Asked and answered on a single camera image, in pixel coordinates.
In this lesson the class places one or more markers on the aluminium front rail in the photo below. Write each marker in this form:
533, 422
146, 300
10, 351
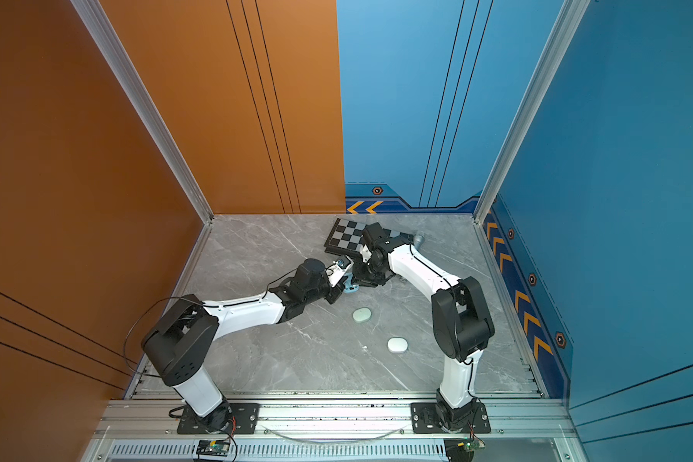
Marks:
339, 417

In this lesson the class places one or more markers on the light blue earbud case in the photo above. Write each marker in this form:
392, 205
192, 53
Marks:
350, 288

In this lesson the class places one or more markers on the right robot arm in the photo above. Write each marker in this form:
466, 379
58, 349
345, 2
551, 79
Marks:
461, 321

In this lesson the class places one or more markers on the white earbud case front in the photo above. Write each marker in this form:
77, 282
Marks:
397, 345

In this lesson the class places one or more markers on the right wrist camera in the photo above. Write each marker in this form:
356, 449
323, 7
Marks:
365, 253

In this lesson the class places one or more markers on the green circuit board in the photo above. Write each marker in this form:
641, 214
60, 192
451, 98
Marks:
471, 445
213, 450

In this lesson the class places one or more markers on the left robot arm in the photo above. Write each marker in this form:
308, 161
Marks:
179, 343

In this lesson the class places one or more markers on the green circuit board right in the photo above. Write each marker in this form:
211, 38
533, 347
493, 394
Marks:
471, 445

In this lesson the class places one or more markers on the grey microphone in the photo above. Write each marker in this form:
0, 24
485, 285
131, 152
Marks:
418, 240

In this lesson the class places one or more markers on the white earbud case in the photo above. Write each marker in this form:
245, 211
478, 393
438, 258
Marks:
361, 315
397, 345

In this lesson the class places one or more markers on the green circuit board left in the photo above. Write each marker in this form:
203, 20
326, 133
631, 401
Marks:
213, 450

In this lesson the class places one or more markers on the aluminium corner post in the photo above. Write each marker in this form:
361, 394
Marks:
567, 23
110, 46

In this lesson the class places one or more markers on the black white chessboard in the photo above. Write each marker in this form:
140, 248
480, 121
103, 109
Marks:
344, 238

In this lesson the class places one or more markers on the left aluminium corner post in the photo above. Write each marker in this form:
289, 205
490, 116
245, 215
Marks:
110, 46

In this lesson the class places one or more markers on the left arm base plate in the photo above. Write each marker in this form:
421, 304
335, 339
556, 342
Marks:
242, 417

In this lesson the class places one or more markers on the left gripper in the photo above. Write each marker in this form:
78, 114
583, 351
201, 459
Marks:
338, 290

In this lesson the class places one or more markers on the right aluminium corner post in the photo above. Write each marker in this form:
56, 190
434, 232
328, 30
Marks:
567, 23

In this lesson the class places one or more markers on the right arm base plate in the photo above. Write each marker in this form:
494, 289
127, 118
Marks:
424, 417

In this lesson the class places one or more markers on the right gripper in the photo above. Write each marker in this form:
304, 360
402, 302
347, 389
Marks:
360, 279

